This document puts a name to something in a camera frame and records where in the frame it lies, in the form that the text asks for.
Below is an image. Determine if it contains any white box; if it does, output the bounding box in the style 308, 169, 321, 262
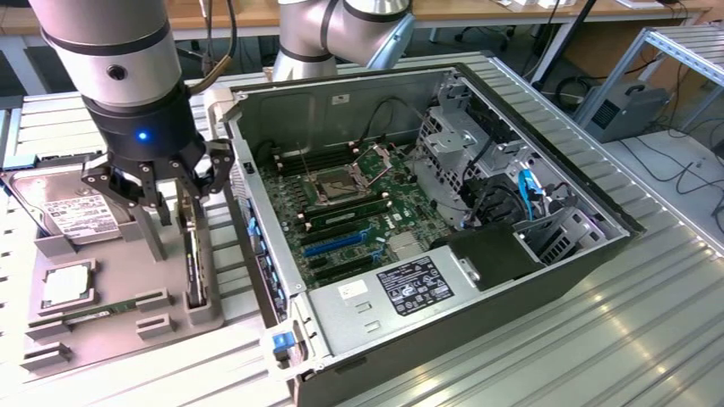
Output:
510, 0, 578, 9

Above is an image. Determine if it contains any silver hard disk drive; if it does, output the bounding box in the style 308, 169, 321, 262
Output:
0, 163, 136, 248

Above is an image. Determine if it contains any blue SATA wire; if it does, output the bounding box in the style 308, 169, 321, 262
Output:
516, 167, 548, 224

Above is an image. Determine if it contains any graphics card with fan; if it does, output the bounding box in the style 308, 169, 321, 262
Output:
172, 180, 213, 310

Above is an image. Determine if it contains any open black PC case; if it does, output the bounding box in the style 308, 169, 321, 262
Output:
202, 62, 646, 407

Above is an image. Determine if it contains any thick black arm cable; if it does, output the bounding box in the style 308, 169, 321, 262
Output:
189, 0, 238, 93

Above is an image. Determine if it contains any black RAM slot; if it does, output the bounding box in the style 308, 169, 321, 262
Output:
278, 151, 356, 170
277, 147, 354, 165
274, 142, 353, 160
296, 190, 381, 213
280, 155, 358, 176
302, 198, 389, 222
300, 194, 385, 218

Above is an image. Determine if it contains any grey equipment box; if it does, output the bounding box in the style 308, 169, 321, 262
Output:
581, 82, 672, 143

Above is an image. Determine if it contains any office chair base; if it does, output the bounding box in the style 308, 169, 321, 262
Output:
429, 24, 517, 54
180, 40, 225, 80

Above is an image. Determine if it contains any socket locking lever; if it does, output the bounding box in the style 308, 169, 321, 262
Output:
296, 142, 316, 181

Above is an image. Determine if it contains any black floor cable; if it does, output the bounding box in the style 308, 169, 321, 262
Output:
616, 120, 724, 198

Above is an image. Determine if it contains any black slanted pole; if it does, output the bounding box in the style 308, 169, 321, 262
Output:
528, 0, 600, 92

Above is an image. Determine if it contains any grey parts rack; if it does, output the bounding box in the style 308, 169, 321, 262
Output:
14, 203, 228, 385

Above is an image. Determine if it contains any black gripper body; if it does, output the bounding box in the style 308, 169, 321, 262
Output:
82, 86, 209, 165

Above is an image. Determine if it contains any open socket cover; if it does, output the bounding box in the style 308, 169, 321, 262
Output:
346, 142, 398, 188

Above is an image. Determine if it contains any silver chipset heatsink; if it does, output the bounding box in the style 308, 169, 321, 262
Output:
386, 234, 432, 260

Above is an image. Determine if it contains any perforated metal disk bay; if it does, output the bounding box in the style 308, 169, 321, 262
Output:
510, 205, 612, 267

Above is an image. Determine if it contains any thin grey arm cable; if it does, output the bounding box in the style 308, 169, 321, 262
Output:
197, 0, 216, 71

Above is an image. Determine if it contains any blue expansion slot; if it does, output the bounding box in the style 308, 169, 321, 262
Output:
302, 236, 366, 259

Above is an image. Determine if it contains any green motherboard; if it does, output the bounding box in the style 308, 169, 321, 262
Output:
257, 142, 453, 293

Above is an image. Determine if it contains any looped black wire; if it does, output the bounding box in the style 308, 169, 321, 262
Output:
250, 138, 280, 165

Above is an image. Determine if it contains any grey power supply unit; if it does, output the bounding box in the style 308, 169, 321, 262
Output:
290, 247, 485, 360

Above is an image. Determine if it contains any cardboard box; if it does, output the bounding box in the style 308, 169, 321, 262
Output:
169, 0, 242, 20

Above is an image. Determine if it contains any black power cable bundle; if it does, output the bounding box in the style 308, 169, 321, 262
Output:
458, 139, 530, 228

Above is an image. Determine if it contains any silver CPU chip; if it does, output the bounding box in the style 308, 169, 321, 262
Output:
41, 265, 96, 307

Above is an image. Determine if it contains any green RAM stick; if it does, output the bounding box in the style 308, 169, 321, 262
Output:
60, 296, 142, 326
309, 202, 392, 229

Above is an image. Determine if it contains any long black wire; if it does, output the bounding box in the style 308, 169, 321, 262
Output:
360, 96, 424, 143

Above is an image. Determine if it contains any aluminium profile frame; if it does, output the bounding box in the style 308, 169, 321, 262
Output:
573, 23, 724, 132

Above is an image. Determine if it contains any coiled black cable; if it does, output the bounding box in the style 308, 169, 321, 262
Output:
556, 75, 593, 107

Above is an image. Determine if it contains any silver metal drive cage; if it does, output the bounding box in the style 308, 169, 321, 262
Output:
412, 103, 533, 228

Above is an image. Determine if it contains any CPU socket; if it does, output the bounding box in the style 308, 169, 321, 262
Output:
306, 168, 364, 205

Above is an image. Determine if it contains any blue disk caddy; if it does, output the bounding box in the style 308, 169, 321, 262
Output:
0, 146, 112, 198

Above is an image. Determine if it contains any wooden desk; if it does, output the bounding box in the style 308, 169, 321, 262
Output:
412, 0, 712, 86
0, 0, 280, 98

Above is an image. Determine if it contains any black plastic shroud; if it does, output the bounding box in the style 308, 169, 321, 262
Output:
428, 223, 548, 294

